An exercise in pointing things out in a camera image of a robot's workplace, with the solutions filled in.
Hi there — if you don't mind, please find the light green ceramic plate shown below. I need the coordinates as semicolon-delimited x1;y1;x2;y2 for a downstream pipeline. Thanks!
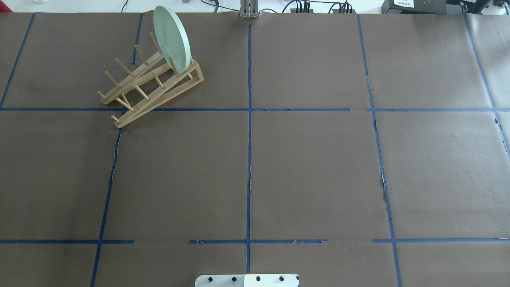
153;6;191;73

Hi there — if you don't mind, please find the wooden dish rack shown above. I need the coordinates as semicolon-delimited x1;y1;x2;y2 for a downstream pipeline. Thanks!
97;45;204;128

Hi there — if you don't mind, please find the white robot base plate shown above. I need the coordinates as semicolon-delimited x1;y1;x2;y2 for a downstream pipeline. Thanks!
194;274;300;287

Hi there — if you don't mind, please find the grey post bracket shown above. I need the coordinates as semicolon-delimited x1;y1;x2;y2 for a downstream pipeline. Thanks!
240;0;260;18

